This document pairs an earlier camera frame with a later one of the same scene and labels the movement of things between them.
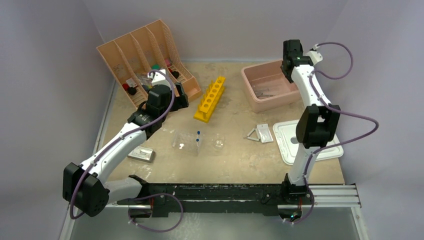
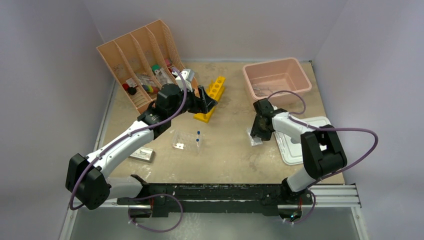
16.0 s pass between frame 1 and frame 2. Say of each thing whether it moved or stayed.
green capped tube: stayed
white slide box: stayed
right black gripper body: moved
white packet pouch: moved
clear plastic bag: stayed
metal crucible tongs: stayed
